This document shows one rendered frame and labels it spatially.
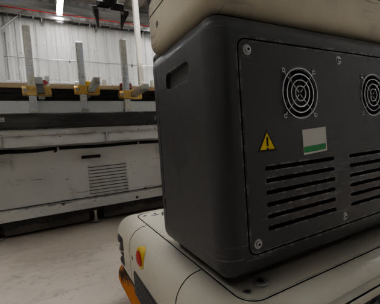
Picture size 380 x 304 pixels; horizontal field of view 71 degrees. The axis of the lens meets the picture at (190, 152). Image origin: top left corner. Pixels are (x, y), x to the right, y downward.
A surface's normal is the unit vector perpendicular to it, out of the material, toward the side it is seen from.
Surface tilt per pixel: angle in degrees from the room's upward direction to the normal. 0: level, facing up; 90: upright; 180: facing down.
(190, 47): 90
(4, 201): 90
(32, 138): 90
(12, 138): 90
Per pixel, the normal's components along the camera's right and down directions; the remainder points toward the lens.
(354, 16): 0.46, 0.01
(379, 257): 0.07, -0.95
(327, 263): -0.07, -1.00
